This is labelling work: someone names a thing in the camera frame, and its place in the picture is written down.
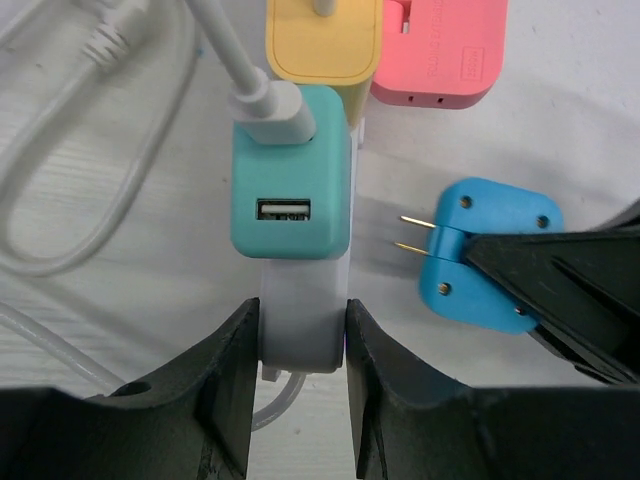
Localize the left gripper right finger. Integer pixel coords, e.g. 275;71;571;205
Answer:
345;300;639;479

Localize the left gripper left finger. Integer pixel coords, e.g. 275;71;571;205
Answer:
1;298;260;479

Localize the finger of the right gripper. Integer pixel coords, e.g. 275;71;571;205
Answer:
463;199;640;386

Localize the blue plug adapter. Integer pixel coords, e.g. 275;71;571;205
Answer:
396;177;564;334

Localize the pink plug adapter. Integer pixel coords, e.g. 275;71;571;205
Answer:
371;0;508;109

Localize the teal USB charger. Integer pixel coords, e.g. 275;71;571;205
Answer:
230;85;351;260

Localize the yellow USB charger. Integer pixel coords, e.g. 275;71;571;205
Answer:
265;0;383;128

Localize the white USB cable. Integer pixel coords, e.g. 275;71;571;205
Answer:
0;0;317;279

